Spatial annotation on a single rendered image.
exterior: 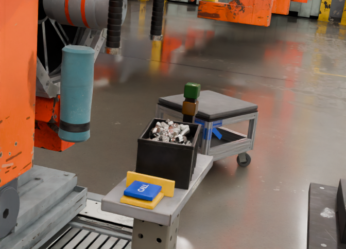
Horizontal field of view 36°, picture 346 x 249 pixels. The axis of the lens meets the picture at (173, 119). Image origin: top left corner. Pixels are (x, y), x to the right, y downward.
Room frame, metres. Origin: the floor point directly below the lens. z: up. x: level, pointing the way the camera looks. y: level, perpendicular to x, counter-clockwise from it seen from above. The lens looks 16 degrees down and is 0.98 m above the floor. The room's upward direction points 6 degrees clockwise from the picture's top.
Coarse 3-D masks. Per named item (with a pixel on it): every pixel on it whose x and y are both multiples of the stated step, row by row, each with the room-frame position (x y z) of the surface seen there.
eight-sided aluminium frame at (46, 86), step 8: (88, 32) 1.79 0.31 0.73; (96, 32) 1.78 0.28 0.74; (104, 32) 1.79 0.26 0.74; (88, 40) 1.78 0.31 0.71; (96, 40) 1.76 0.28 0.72; (96, 48) 1.75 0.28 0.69; (96, 56) 1.75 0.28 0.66; (40, 64) 1.41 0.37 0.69; (40, 72) 1.41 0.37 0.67; (40, 80) 1.41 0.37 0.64; (48, 80) 1.45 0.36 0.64; (56, 80) 1.53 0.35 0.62; (40, 88) 1.43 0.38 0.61; (48, 88) 1.45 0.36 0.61; (56, 88) 1.49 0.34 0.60; (40, 96) 1.47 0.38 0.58; (48, 96) 1.46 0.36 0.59
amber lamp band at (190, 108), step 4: (184, 100) 1.49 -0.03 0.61; (184, 104) 1.48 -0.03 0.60; (188, 104) 1.47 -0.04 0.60; (192, 104) 1.47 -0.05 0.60; (196, 104) 1.48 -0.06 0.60; (184, 108) 1.48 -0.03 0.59; (188, 108) 1.47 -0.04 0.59; (192, 108) 1.47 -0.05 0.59; (196, 108) 1.48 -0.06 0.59; (184, 112) 1.48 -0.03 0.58; (188, 112) 1.47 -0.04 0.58; (192, 112) 1.47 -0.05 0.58; (196, 112) 1.49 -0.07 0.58
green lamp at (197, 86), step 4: (188, 84) 1.48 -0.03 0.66; (192, 84) 1.48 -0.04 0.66; (196, 84) 1.49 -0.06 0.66; (184, 88) 1.48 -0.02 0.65; (188, 88) 1.47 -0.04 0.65; (192, 88) 1.47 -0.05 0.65; (196, 88) 1.47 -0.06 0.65; (184, 92) 1.48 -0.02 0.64; (188, 92) 1.47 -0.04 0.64; (192, 92) 1.47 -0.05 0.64; (196, 92) 1.47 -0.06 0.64; (184, 96) 1.48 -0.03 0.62; (188, 96) 1.47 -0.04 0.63; (192, 96) 1.47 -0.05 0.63; (196, 96) 1.47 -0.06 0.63
